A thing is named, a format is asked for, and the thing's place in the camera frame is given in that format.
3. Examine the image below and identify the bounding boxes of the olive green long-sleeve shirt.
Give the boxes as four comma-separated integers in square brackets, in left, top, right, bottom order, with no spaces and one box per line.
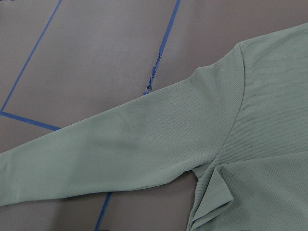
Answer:
[0,24,308,231]

